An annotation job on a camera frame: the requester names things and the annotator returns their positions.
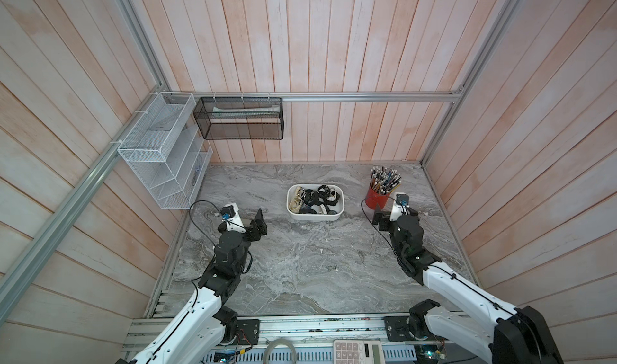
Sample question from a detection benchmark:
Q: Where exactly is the beige band watch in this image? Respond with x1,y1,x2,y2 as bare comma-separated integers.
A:
289,195,304,214

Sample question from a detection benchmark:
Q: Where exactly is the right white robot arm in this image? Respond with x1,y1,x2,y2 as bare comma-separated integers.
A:
371,203,563,363

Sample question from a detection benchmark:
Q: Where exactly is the small black watch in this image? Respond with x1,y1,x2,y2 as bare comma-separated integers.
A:
317,185,332,200

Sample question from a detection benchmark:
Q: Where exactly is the gold metal watch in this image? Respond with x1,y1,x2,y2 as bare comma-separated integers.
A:
326,191,340,206

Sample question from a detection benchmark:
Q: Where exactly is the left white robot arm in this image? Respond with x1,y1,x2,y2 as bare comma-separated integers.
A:
130,203,268,363

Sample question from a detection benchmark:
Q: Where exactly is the bundle of pens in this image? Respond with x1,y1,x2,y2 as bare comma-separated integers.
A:
370,166,402,195

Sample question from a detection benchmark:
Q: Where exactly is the black mesh wall basket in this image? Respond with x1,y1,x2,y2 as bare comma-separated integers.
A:
193,96,284,141

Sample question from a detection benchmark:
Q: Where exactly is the white wire mesh shelf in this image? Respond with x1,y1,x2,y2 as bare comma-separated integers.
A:
118,92,213,210

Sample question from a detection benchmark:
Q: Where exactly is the white plastic storage box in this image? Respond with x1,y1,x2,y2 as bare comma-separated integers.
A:
286,183,345,222

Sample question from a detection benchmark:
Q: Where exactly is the black chunky watch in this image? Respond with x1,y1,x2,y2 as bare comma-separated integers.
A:
302,189,322,207

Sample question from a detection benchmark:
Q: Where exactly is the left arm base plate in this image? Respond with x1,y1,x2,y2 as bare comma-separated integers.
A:
223,318,260,346

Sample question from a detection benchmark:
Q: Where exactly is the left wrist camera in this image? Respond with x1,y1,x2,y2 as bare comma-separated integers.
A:
219,203,246,233

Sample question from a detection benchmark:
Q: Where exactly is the grey cable loop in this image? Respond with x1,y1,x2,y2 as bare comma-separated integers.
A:
262,337,299,364

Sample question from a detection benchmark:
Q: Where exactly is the red pen cup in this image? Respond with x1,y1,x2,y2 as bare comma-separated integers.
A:
365,183,390,210

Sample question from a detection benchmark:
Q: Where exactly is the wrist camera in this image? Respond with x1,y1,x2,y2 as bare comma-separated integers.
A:
390,193,411,222
219,203,246,233

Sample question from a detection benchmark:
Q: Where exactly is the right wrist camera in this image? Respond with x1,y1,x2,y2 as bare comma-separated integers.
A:
390,193,411,222

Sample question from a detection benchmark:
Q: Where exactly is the white calculator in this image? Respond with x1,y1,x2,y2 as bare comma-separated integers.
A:
333,340,386,364

